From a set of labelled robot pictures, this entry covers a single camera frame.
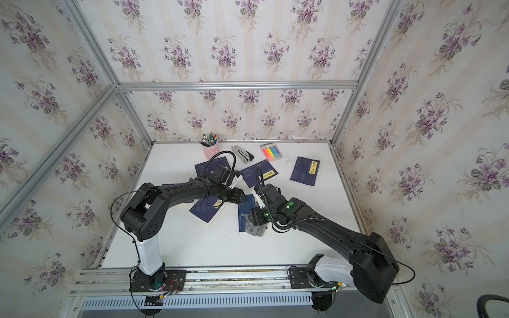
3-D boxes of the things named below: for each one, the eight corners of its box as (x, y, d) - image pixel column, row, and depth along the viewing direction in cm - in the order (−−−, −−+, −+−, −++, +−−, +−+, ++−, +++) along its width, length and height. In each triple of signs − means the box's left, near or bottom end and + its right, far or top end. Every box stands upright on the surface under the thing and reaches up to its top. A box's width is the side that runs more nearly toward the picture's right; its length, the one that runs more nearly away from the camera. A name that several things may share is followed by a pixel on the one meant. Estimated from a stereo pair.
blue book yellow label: (289, 180, 106) (289, 178, 104) (296, 157, 117) (297, 154, 115) (313, 188, 103) (314, 185, 101) (319, 163, 114) (320, 160, 112)
